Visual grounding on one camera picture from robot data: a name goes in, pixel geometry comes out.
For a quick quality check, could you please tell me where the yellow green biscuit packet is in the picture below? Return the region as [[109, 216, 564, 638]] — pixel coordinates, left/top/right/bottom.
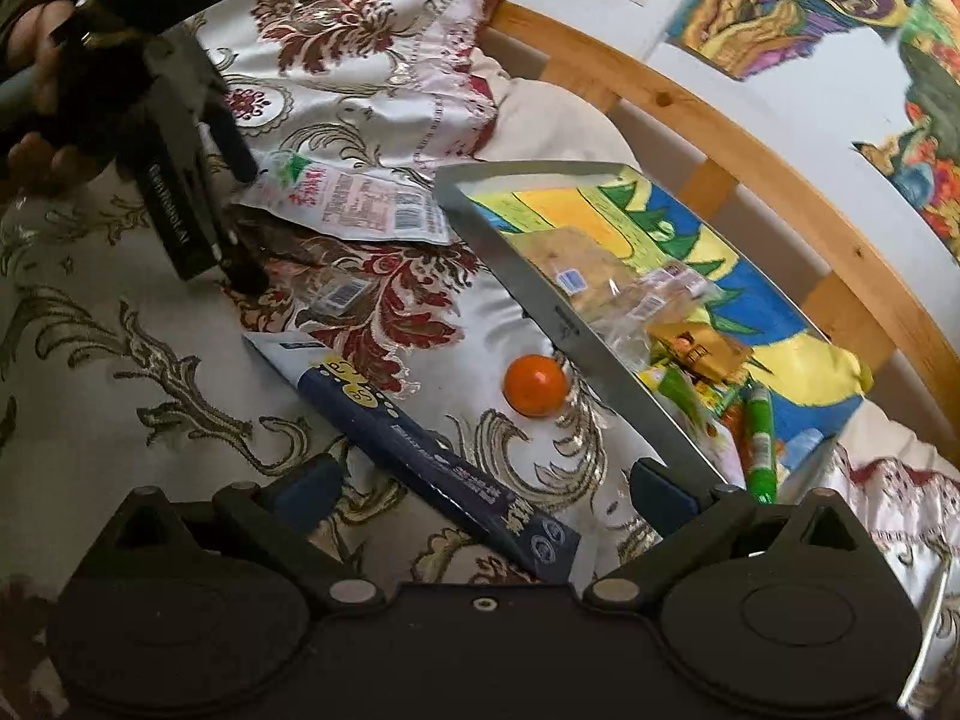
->
[[638, 359, 742, 452]]

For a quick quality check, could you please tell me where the white pink snack bag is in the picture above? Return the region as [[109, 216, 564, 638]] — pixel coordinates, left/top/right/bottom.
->
[[238, 149, 454, 245]]

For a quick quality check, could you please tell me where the gold foil snack packet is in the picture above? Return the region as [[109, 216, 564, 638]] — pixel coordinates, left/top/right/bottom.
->
[[647, 322, 754, 383]]

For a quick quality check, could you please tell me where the blue white snack box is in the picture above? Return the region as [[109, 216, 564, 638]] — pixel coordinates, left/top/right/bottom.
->
[[244, 332, 590, 590]]

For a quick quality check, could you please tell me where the small orange mandarin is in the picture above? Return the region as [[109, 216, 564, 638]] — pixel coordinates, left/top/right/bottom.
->
[[501, 355, 569, 418]]

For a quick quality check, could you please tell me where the clear brown pastry packet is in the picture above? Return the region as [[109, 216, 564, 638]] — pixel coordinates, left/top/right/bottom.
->
[[587, 259, 722, 372]]

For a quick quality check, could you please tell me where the beige cracker snack bag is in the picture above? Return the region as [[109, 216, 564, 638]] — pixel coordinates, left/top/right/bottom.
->
[[508, 226, 638, 319]]

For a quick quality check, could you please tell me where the person's left hand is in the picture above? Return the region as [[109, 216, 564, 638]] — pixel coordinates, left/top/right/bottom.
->
[[2, 0, 103, 203]]

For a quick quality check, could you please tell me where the grey metal tray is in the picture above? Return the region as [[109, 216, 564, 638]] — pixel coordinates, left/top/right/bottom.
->
[[434, 161, 872, 484]]

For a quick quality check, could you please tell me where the floral satin bed cover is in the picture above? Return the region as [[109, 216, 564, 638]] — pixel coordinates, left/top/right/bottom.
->
[[2, 0, 958, 718]]

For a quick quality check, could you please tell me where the dinosaur drawing tray liner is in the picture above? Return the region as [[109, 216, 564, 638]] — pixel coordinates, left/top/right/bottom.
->
[[467, 167, 871, 481]]

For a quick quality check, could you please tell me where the cream pillow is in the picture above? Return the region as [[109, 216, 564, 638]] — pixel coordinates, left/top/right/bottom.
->
[[470, 49, 640, 169]]

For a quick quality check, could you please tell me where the landscape painting torn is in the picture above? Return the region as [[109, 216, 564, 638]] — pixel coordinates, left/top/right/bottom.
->
[[854, 0, 960, 260]]

